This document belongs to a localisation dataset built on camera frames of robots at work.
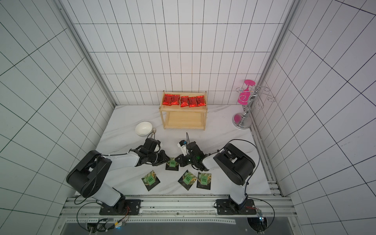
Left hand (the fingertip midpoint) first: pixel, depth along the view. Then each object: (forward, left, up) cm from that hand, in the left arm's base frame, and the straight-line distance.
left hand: (168, 161), depth 89 cm
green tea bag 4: (-10, -22, +1) cm, 24 cm away
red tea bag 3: (+30, -10, +24) cm, 39 cm away
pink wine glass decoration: (+28, -46, +28) cm, 61 cm away
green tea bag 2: (-12, +8, 0) cm, 14 cm away
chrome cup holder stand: (+32, -53, +3) cm, 62 cm away
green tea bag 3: (-11, -12, +1) cm, 17 cm away
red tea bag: (+31, +1, +22) cm, 38 cm away
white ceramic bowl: (+23, +19, +4) cm, 30 cm away
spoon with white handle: (+22, +12, +3) cm, 25 cm away
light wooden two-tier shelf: (+34, -3, +3) cm, 34 cm away
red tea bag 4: (+30, -15, +23) cm, 41 cm away
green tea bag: (-1, -3, +1) cm, 3 cm away
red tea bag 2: (+32, -4, +23) cm, 40 cm away
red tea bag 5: (+31, -20, +22) cm, 44 cm away
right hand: (0, -3, 0) cm, 3 cm away
